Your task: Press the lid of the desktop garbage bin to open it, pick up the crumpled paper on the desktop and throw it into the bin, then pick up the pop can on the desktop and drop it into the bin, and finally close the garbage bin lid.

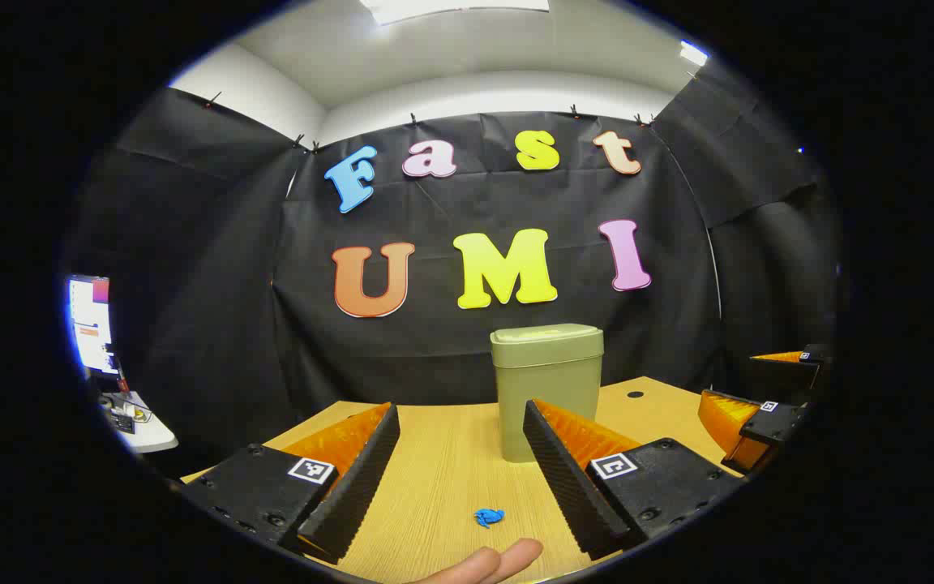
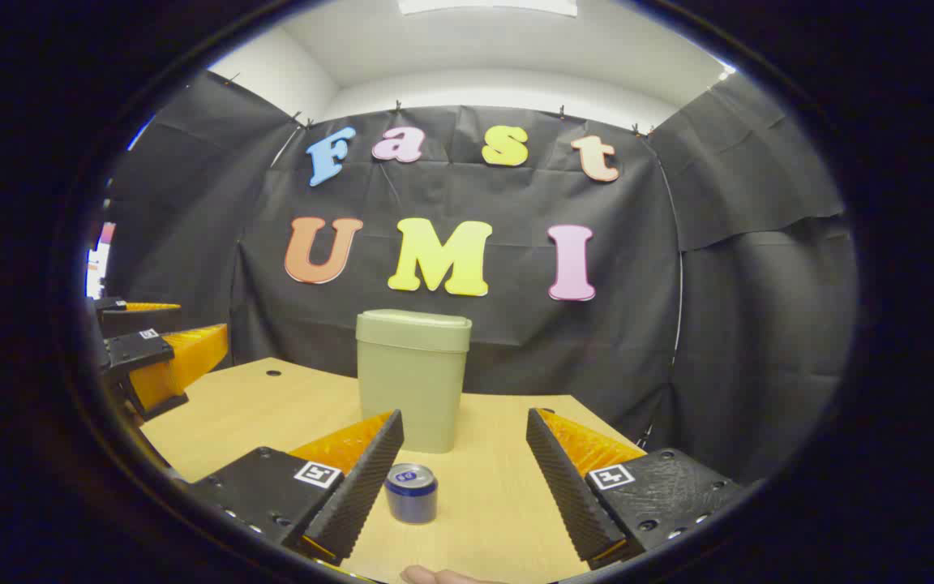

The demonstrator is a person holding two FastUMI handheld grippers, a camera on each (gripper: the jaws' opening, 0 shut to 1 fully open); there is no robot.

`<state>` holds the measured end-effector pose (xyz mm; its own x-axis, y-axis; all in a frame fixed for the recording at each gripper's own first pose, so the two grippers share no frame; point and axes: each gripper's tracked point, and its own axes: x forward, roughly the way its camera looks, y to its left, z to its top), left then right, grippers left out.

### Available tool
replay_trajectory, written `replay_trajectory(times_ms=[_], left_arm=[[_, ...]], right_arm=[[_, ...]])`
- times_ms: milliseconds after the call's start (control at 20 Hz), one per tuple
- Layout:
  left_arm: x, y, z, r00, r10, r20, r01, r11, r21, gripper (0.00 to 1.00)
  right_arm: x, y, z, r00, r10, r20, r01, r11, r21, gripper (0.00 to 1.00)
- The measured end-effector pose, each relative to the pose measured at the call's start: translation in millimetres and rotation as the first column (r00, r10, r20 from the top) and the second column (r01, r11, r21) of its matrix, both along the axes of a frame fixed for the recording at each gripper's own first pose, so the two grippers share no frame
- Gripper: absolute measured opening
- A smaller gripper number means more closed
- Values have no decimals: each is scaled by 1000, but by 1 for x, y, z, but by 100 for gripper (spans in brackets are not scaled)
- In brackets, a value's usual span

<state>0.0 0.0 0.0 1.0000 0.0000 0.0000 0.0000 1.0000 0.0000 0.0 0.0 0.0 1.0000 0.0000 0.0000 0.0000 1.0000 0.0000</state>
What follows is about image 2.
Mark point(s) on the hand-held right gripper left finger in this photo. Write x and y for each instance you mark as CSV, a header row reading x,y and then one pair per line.
x,y
357,495

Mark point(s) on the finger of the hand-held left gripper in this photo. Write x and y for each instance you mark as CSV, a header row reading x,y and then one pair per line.
x,y
139,318
139,353

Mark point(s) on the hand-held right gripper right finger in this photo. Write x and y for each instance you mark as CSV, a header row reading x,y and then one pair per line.
x,y
568,487

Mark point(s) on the blue pop can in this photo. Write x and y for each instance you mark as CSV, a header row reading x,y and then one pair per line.
x,y
412,499

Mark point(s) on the green desktop garbage bin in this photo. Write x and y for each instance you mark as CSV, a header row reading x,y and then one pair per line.
x,y
414,381

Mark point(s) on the wooden desktop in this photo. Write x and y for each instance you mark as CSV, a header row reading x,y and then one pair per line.
x,y
272,414

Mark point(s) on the computer monitor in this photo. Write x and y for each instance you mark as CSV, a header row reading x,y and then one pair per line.
x,y
98,268

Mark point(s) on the ceiling light panel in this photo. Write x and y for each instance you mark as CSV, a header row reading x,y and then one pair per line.
x,y
487,6

